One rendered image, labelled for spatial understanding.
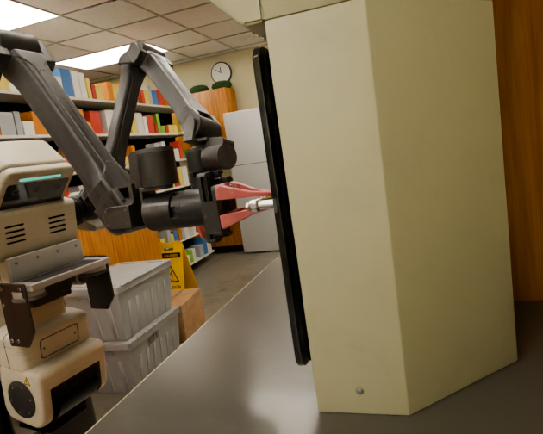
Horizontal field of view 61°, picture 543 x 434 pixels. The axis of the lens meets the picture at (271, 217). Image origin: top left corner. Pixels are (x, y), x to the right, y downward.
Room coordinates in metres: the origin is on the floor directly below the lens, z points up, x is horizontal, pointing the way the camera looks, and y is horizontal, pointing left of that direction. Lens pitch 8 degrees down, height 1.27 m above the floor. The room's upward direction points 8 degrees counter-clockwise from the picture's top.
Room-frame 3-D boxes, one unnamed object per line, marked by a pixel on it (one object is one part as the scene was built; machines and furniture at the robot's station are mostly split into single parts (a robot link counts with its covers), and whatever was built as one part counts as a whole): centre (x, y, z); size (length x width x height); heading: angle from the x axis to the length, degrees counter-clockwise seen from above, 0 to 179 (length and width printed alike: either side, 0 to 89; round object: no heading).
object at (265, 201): (0.63, -0.01, 1.20); 0.10 x 0.05 x 0.03; 159
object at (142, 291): (2.79, 0.98, 0.49); 0.60 x 0.42 x 0.33; 161
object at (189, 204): (0.69, 0.10, 1.20); 0.07 x 0.07 x 0.10; 71
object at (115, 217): (0.73, 0.19, 1.24); 0.12 x 0.09 x 0.11; 61
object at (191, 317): (3.38, 0.83, 0.14); 0.41 x 0.32 x 0.28; 168
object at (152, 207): (0.71, 0.16, 1.21); 0.07 x 0.06 x 0.07; 71
